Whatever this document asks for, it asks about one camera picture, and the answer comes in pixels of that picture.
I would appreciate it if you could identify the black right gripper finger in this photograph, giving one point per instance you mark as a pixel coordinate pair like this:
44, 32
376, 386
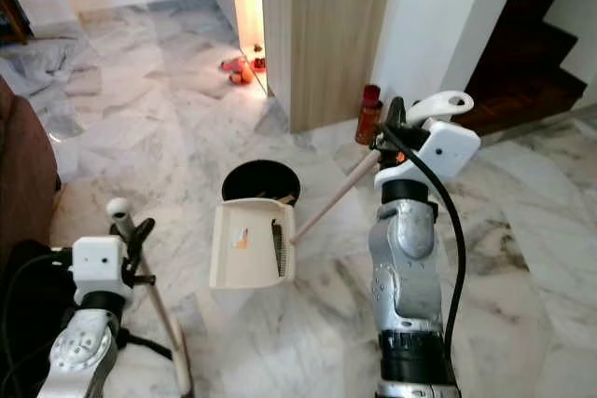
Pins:
395, 118

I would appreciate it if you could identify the beige plastic broom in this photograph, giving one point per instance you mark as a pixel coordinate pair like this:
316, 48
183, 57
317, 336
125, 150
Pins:
170, 342

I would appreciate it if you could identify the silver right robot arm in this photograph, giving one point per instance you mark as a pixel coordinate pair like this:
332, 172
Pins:
406, 267

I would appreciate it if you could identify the red spray can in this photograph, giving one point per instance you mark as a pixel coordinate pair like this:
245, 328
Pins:
368, 116

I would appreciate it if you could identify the light wooden cabinet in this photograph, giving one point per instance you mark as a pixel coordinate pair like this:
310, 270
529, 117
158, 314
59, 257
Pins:
336, 34

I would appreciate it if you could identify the black round waste bin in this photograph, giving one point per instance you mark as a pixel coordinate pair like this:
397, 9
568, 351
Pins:
261, 178

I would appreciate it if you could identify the brown sofa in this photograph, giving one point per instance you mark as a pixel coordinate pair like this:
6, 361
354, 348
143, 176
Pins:
23, 174

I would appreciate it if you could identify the small red toy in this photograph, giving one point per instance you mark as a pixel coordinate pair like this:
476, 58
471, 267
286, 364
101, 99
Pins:
257, 61

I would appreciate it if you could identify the dark wooden stairs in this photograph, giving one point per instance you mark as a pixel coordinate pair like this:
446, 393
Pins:
532, 53

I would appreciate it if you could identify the orange toy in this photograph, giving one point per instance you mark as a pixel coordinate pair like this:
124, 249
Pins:
236, 72

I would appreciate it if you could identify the dark wooden furniture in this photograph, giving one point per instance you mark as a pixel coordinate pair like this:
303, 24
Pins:
11, 11

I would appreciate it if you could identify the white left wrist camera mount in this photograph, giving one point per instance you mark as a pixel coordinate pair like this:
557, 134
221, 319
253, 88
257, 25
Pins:
98, 264

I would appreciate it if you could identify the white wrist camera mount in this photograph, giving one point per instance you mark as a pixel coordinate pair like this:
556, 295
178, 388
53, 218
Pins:
438, 151
98, 264

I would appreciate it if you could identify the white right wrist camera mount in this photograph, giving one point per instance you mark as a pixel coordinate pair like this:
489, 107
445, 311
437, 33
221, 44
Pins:
438, 151

